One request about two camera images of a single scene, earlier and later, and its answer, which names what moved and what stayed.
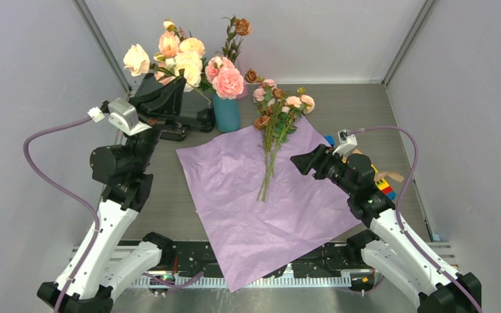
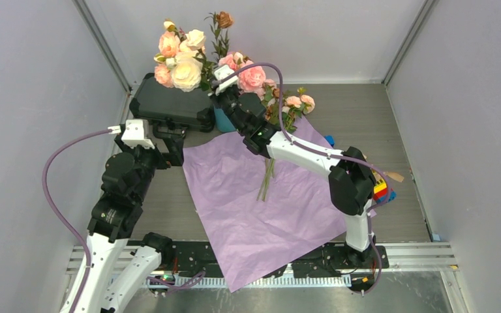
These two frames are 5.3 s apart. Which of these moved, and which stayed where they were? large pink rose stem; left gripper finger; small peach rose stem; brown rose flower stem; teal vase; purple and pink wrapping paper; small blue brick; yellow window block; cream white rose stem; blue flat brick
Moved: brown rose flower stem; large pink rose stem; left gripper finger; small peach rose stem
Stayed: blue flat brick; purple and pink wrapping paper; small blue brick; teal vase; cream white rose stem; yellow window block
